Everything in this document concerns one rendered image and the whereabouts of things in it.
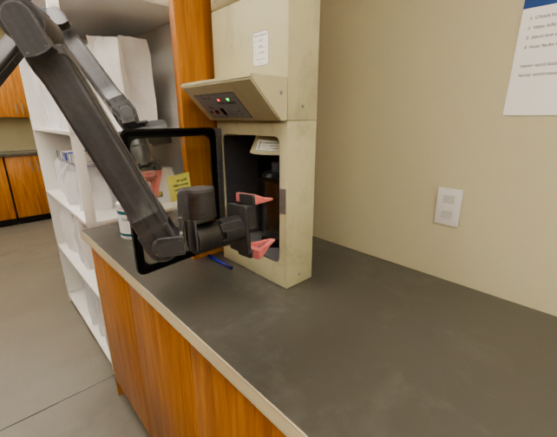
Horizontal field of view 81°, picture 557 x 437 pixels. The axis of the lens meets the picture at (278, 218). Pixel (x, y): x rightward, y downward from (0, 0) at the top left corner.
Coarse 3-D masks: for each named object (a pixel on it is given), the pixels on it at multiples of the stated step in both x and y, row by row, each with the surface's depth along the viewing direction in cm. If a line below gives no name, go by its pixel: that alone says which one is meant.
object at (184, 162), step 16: (144, 128) 84; (144, 144) 85; (160, 144) 88; (176, 144) 92; (192, 144) 96; (208, 144) 101; (144, 160) 86; (160, 160) 89; (176, 160) 93; (192, 160) 97; (208, 160) 102; (144, 176) 87; (160, 176) 90; (176, 176) 94; (192, 176) 98; (208, 176) 103; (160, 192) 91; (176, 192) 95; (176, 208) 96; (176, 224) 97; (144, 256) 91
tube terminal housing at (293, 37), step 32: (256, 0) 80; (288, 0) 73; (224, 32) 92; (288, 32) 75; (224, 64) 94; (288, 64) 77; (288, 96) 79; (224, 128) 101; (256, 128) 90; (288, 128) 81; (288, 160) 84; (288, 192) 86; (288, 224) 89; (224, 256) 116; (288, 256) 92
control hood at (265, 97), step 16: (208, 80) 83; (224, 80) 77; (240, 80) 73; (256, 80) 72; (272, 80) 75; (192, 96) 94; (240, 96) 79; (256, 96) 76; (272, 96) 76; (256, 112) 82; (272, 112) 78
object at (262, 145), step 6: (258, 138) 95; (264, 138) 93; (270, 138) 92; (276, 138) 92; (252, 144) 98; (258, 144) 94; (264, 144) 93; (270, 144) 92; (276, 144) 92; (252, 150) 96; (258, 150) 94; (264, 150) 92; (270, 150) 92; (276, 150) 91
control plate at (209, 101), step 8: (200, 96) 91; (208, 96) 88; (216, 96) 86; (224, 96) 84; (232, 96) 81; (208, 104) 92; (216, 104) 90; (224, 104) 87; (232, 104) 85; (240, 104) 82; (208, 112) 96; (232, 112) 89; (240, 112) 86; (248, 112) 84
